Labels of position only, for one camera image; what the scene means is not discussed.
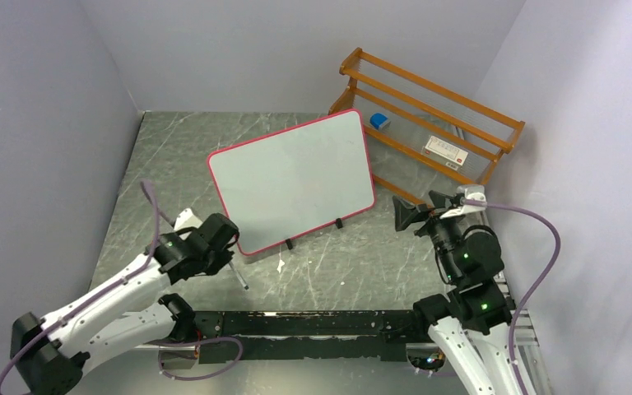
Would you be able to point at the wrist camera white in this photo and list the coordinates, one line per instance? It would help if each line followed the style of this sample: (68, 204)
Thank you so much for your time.
(468, 199)
(187, 218)

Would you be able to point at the white labelled box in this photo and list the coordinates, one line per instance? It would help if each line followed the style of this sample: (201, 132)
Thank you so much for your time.
(449, 154)

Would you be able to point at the blue eraser on shelf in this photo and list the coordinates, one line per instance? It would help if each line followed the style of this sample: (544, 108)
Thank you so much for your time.
(379, 121)

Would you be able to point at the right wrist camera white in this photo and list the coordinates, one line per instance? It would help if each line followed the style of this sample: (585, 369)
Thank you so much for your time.
(468, 199)

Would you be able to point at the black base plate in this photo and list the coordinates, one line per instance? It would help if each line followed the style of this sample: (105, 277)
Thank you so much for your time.
(386, 335)

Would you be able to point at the whiteboard with pink frame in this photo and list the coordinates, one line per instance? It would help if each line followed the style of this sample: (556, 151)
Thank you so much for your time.
(289, 183)

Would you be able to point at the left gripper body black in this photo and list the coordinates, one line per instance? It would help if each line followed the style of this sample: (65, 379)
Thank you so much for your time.
(215, 260)

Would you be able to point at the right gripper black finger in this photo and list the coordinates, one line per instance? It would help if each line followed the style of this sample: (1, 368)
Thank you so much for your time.
(407, 213)
(440, 201)

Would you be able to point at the orange wooden shelf rack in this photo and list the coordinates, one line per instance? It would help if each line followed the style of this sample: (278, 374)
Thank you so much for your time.
(418, 109)

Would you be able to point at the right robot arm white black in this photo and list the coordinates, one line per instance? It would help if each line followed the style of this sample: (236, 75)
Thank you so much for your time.
(470, 323)

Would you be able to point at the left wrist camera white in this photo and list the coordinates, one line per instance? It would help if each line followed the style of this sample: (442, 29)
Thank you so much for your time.
(187, 218)

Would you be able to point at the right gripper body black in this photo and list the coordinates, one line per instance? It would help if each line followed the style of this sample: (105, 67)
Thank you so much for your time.
(442, 231)

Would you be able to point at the blue whiteboard marker pen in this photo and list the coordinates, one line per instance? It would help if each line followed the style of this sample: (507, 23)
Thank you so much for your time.
(244, 284)

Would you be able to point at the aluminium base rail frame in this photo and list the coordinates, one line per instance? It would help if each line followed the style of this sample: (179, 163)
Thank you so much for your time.
(521, 335)

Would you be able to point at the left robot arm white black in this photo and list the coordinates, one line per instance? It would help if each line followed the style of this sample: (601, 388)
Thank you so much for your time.
(54, 352)

